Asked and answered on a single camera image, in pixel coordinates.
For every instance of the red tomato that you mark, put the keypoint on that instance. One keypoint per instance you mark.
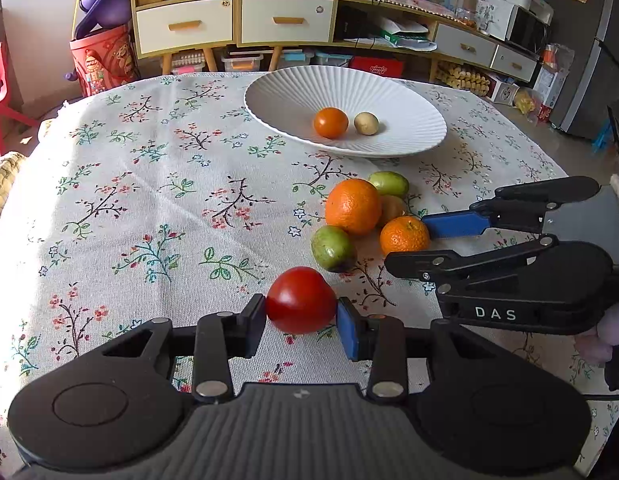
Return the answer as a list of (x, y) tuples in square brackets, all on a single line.
[(299, 300)]

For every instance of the black box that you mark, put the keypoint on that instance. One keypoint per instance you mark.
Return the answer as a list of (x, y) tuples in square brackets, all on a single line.
[(350, 22)]

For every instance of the large orange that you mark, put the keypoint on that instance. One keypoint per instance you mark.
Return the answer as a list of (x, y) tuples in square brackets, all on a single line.
[(353, 206)]

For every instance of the green fruit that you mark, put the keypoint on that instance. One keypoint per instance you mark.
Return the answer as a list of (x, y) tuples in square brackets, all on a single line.
[(332, 249), (389, 183)]

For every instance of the red flat box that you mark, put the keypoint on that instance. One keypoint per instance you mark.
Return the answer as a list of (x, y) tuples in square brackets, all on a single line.
[(377, 66)]

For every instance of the small mandarin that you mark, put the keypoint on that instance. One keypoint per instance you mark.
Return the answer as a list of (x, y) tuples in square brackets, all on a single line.
[(402, 236)]

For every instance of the large white drawer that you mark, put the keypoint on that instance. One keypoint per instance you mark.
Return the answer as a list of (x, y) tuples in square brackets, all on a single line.
[(287, 19), (184, 25)]

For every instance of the floral tablecloth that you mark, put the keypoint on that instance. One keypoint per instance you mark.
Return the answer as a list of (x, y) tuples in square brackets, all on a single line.
[(139, 210)]

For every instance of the yellow-brown fruit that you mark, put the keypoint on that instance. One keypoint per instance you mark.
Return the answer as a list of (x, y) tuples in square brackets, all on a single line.
[(393, 207)]

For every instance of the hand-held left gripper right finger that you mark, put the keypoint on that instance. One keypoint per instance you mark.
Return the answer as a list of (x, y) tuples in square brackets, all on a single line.
[(347, 331)]

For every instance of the orange-red tomato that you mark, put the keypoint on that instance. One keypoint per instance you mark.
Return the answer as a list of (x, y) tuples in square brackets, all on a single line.
[(331, 122)]

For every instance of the red printed bucket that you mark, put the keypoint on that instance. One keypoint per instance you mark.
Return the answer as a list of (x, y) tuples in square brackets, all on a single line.
[(102, 65)]

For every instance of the grey refrigerator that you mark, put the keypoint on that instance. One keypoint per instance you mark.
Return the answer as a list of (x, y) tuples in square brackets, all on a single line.
[(589, 50)]

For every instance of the white microwave oven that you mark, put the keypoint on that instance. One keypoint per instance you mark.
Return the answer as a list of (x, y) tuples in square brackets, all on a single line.
[(519, 22)]

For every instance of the row of yellow egg cartons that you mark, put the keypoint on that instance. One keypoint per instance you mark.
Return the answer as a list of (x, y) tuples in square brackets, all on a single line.
[(462, 77)]

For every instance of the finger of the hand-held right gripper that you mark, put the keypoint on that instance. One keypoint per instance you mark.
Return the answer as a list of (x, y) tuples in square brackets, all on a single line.
[(439, 262), (457, 223)]

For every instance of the clear storage box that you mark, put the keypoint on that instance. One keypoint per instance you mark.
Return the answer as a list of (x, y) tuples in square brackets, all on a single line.
[(242, 62)]

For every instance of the stack of papers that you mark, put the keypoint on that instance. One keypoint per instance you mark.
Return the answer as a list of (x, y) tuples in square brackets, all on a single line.
[(404, 35)]

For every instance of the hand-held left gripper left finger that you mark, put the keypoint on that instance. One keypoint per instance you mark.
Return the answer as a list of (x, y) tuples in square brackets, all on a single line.
[(251, 327)]

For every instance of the white ribbed plate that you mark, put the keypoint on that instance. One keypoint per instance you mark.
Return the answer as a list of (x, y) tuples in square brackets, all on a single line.
[(294, 95)]

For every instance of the person's right hand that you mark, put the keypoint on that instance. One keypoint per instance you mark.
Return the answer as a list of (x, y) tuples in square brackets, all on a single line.
[(614, 332)]

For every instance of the small yellowish round fruit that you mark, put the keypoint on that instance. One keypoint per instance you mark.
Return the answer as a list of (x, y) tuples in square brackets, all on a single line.
[(366, 124)]

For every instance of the purple toy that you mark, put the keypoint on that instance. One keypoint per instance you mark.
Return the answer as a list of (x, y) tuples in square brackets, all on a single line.
[(107, 7)]

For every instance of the small white drawer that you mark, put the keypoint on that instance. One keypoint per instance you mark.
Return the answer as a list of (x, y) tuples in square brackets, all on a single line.
[(464, 44), (514, 62)]

